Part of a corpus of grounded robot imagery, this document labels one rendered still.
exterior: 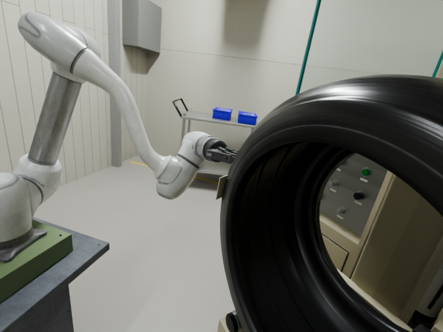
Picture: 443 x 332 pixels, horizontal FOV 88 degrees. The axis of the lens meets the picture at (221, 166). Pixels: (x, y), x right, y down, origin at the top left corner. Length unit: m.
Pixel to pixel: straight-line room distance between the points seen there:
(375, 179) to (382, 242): 0.39
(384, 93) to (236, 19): 3.68
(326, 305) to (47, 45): 1.06
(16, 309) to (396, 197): 1.18
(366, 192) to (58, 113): 1.26
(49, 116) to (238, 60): 3.07
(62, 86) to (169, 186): 0.55
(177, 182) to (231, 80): 3.10
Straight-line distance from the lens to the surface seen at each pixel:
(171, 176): 0.84
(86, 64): 0.88
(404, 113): 0.29
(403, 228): 0.71
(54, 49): 0.91
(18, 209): 1.11
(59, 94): 1.10
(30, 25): 0.95
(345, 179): 1.14
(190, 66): 4.05
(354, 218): 1.15
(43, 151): 1.18
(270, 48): 3.78
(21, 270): 1.14
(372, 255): 0.77
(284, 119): 0.37
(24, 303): 1.12
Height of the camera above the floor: 1.43
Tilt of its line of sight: 20 degrees down
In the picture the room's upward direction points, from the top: 8 degrees clockwise
